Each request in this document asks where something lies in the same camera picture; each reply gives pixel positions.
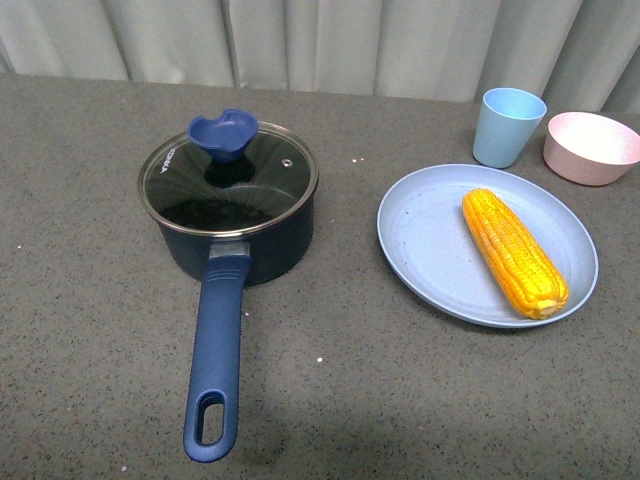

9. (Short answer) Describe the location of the light blue cup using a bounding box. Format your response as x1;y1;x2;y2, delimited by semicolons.
472;87;547;169

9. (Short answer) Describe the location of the glass lid blue knob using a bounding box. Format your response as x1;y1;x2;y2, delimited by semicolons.
138;109;319;238

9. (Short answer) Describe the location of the yellow corn cob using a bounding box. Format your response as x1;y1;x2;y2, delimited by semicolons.
462;188;570;320

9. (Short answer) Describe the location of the pink bowl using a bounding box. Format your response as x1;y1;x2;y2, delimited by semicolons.
543;112;639;186

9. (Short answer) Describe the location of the light blue plate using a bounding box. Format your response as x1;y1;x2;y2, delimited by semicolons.
377;164;599;329

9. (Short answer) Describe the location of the grey curtain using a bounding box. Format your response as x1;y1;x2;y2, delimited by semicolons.
1;1;639;113

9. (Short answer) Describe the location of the dark blue saucepan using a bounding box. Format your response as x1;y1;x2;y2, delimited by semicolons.
138;121;321;463

